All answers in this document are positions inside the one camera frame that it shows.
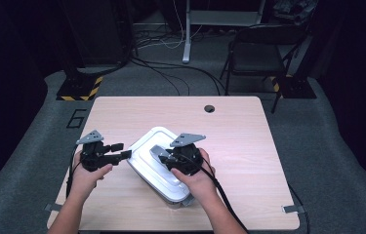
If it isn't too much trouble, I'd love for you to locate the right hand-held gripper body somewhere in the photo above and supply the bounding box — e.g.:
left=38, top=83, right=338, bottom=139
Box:
left=164, top=133, right=207, bottom=176

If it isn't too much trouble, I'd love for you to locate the grey tape strip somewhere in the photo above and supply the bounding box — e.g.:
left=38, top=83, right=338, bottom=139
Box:
left=43, top=202, right=62, bottom=213
left=281, top=204, right=305, bottom=215

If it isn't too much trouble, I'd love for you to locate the hand-held gripper cable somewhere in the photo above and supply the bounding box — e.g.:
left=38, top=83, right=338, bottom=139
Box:
left=65, top=145, right=81, bottom=200
left=177, top=152, right=251, bottom=234

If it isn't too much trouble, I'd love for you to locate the black cable at table edge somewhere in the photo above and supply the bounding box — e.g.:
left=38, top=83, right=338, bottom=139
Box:
left=287, top=183, right=311, bottom=234

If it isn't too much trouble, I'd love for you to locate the dark cloth bundle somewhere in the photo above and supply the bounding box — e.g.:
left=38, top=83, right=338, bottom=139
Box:
left=269, top=0, right=319, bottom=26

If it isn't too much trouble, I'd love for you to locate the transparent grey storage box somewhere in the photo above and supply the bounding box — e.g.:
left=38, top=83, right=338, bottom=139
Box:
left=167, top=193, right=195, bottom=209

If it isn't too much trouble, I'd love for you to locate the person's right hand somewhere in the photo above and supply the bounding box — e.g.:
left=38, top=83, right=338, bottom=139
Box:
left=170, top=147, right=218, bottom=203

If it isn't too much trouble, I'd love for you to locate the left hand-held gripper cable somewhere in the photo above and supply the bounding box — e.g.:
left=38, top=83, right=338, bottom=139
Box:
left=65, top=145, right=81, bottom=200

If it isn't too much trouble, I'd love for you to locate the black floor cable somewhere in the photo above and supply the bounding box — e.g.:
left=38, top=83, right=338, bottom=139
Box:
left=131, top=58, right=226, bottom=97
left=135, top=60, right=191, bottom=97

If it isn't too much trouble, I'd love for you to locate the person's left hand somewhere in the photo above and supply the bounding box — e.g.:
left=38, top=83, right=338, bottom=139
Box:
left=69, top=151, right=114, bottom=203

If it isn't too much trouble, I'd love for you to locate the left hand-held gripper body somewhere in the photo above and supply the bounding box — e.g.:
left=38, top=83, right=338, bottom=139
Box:
left=76, top=130, right=113, bottom=173

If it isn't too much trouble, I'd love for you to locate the black folding chair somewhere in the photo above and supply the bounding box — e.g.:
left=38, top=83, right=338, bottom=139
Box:
left=220, top=23, right=305, bottom=114

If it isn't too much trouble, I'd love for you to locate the white floor cable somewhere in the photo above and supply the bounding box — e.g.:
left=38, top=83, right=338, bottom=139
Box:
left=136, top=0, right=204, bottom=51

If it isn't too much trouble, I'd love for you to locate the right hand-held gripper cable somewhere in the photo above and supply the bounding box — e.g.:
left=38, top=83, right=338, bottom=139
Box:
left=177, top=152, right=251, bottom=234

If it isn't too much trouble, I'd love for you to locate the black stand with striped base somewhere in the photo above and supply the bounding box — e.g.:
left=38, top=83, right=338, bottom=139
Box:
left=56, top=0, right=104, bottom=101
left=269, top=32, right=317, bottom=99

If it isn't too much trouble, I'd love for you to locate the white lid with grey handle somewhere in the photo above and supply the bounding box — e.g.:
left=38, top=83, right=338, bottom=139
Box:
left=126, top=126, right=193, bottom=204

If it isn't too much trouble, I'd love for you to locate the white metal desk frame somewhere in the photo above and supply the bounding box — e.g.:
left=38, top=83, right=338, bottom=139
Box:
left=183, top=0, right=267, bottom=64

